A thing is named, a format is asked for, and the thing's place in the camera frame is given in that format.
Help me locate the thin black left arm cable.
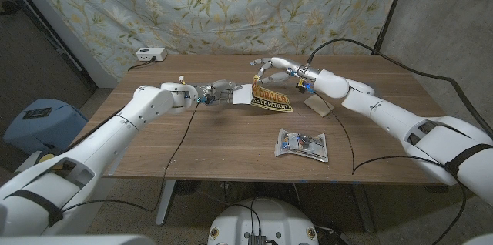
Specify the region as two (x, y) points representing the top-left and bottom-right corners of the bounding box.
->
(61, 100), (201, 215)

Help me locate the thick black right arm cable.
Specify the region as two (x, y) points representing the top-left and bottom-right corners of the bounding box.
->
(306, 38), (493, 138)

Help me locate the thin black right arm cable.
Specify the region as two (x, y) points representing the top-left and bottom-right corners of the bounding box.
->
(310, 89), (467, 245)

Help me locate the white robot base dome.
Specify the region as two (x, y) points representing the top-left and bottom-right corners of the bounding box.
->
(207, 197), (320, 245)

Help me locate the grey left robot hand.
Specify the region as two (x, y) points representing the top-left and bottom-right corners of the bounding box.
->
(194, 79), (243, 106)

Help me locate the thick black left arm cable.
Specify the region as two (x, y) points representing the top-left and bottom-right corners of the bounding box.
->
(61, 104), (130, 156)

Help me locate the black door frame strip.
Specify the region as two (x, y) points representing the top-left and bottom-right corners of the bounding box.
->
(0, 0), (98, 92)

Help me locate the white power box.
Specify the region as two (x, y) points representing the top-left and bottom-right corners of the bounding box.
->
(135, 47), (169, 62)

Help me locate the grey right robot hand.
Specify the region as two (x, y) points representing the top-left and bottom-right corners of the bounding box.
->
(249, 56), (320, 86)

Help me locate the white sticker release liner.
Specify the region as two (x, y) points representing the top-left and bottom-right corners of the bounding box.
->
(232, 83), (253, 106)

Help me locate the black power box cable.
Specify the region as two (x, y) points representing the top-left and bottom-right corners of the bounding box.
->
(127, 56), (157, 72)

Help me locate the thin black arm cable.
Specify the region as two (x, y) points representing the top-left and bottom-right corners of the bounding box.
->
(310, 89), (467, 245)
(61, 100), (201, 215)

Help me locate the beige sponge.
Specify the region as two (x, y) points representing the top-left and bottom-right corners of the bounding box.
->
(303, 94), (335, 118)

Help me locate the floral butterfly backdrop cloth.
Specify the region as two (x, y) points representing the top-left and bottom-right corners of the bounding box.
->
(22, 0), (407, 82)

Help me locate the black device on bin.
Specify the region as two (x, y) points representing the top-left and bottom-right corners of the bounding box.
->
(22, 107), (53, 120)

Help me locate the black backdrop pole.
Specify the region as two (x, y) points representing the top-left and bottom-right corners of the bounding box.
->
(371, 0), (410, 55)

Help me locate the metal table leg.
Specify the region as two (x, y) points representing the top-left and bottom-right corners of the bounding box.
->
(155, 179), (178, 226)
(352, 183), (377, 233)

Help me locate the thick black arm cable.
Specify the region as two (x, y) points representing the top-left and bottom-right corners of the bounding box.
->
(306, 38), (493, 138)
(61, 104), (130, 156)

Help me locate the blue plastic bin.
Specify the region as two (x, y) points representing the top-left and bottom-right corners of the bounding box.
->
(2, 98), (89, 156)

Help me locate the yellow new driver bumper sticker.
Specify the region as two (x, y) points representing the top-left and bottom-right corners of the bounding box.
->
(250, 75), (294, 113)

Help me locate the clear plastic parts package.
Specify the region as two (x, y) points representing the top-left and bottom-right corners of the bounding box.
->
(273, 128), (330, 163)

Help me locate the black base dome cable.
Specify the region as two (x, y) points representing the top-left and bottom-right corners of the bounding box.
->
(225, 197), (263, 237)

